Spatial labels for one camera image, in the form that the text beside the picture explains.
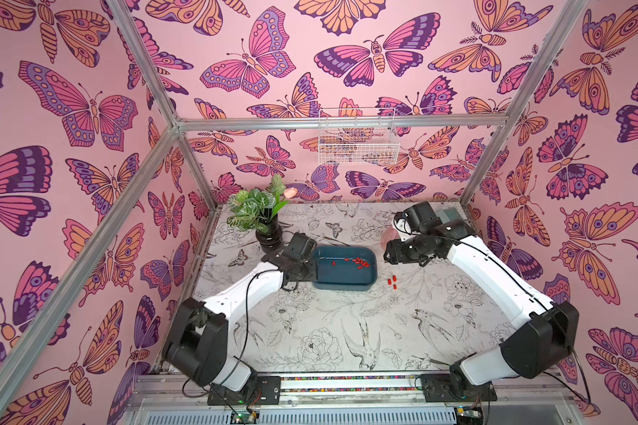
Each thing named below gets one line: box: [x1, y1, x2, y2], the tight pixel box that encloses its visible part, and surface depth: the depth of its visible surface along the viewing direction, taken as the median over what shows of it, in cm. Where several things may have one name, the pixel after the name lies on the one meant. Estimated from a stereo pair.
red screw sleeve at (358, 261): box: [343, 256, 372, 270], surface depth 102 cm
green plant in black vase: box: [226, 174, 299, 254], surface depth 88 cm
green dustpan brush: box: [435, 207, 465, 225], surface depth 119 cm
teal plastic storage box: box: [312, 246, 378, 292], surface depth 102 cm
